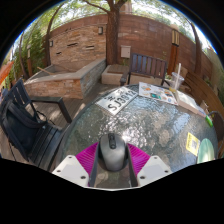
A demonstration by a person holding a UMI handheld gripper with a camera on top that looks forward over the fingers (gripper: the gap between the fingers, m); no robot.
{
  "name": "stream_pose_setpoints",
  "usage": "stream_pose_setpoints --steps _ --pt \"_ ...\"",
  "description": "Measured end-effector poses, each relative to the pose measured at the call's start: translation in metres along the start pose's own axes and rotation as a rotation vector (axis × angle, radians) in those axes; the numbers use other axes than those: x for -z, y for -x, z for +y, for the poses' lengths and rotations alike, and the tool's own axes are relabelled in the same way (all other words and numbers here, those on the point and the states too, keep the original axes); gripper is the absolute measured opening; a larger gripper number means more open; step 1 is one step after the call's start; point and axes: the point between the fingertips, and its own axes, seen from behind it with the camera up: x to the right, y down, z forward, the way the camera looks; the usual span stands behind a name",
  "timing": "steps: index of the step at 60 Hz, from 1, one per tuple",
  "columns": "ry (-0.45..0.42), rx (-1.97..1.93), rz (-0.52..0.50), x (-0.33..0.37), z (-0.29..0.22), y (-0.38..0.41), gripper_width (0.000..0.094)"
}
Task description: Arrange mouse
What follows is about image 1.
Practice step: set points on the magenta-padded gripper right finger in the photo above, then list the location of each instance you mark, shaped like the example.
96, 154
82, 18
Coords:
153, 169

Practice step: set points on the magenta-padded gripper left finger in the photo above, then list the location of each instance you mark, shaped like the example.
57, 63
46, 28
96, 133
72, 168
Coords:
70, 170

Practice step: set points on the dark grey computer mouse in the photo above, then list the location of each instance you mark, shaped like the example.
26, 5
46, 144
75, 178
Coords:
112, 153

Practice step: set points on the green mouse pad, pink rest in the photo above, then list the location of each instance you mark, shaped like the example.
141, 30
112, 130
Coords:
206, 151

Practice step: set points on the black slatted armchair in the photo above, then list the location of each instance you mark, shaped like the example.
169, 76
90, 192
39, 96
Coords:
50, 140

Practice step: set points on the yellow card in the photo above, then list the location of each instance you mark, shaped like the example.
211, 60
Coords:
192, 144

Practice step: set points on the black backpack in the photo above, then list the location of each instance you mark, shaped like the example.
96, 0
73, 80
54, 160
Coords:
16, 128

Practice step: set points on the small green bottle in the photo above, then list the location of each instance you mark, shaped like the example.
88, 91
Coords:
209, 120

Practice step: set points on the large white book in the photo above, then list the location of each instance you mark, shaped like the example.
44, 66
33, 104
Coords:
187, 101

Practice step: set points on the colourful printed sheet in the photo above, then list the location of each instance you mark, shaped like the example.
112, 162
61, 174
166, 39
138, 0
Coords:
157, 92

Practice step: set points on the dark wicker chair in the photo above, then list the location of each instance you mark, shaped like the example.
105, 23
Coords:
220, 130

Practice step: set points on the white number plate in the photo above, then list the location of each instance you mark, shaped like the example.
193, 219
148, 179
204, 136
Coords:
116, 101

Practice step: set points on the small white book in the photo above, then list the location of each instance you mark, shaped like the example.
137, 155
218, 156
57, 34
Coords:
203, 109

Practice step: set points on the raised stone planter bed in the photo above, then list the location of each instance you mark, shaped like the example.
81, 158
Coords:
63, 83

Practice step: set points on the clear plastic cup with straw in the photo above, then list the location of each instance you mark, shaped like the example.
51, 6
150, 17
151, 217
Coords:
177, 80

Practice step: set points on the beige stone bench block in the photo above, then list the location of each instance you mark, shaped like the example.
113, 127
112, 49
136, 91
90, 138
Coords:
111, 75

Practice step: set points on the dark wooden slatted chair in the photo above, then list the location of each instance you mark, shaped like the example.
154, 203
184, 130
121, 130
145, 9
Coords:
146, 65

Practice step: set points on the slender tree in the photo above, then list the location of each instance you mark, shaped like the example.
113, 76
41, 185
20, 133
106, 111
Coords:
197, 50

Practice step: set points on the large tree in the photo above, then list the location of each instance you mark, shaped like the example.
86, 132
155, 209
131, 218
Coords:
112, 36

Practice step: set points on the beige wall box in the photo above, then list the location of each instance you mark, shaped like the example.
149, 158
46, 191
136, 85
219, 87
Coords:
125, 51

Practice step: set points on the wooden garden lamp post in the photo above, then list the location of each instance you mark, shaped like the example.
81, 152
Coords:
174, 50

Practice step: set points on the dark wall lamp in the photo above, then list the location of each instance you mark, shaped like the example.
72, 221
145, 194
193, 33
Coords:
100, 30

